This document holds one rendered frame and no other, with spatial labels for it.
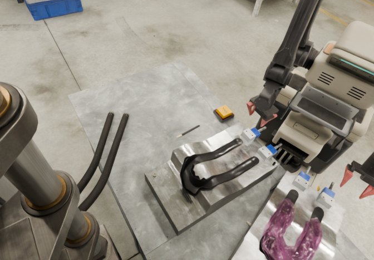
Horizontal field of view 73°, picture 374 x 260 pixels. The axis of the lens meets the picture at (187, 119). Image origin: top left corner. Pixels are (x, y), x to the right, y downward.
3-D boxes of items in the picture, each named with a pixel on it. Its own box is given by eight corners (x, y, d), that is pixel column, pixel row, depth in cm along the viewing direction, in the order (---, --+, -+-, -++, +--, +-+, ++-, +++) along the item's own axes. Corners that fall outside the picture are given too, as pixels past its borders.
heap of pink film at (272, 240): (283, 194, 101) (290, 185, 95) (324, 224, 95) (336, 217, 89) (250, 247, 87) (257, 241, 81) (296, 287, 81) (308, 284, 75)
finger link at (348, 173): (354, 199, 86) (373, 180, 82) (334, 187, 89) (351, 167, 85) (353, 190, 92) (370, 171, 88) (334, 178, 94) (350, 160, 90)
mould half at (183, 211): (235, 133, 126) (242, 116, 115) (271, 174, 113) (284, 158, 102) (144, 179, 105) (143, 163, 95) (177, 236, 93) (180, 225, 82)
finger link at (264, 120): (259, 133, 101) (267, 118, 94) (247, 121, 105) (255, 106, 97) (271, 127, 104) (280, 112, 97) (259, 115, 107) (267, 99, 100)
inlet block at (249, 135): (260, 127, 121) (264, 119, 117) (267, 134, 119) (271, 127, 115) (239, 137, 116) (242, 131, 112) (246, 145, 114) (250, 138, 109)
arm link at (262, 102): (295, 71, 84) (270, 62, 87) (283, 89, 77) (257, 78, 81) (283, 97, 93) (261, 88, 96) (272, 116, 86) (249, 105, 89)
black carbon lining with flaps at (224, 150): (237, 138, 115) (242, 126, 108) (261, 166, 107) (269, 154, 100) (172, 173, 101) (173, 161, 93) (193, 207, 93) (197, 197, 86)
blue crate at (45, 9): (74, -2, 350) (70, -19, 333) (84, 11, 330) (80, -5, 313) (26, 6, 326) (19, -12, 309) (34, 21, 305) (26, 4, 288)
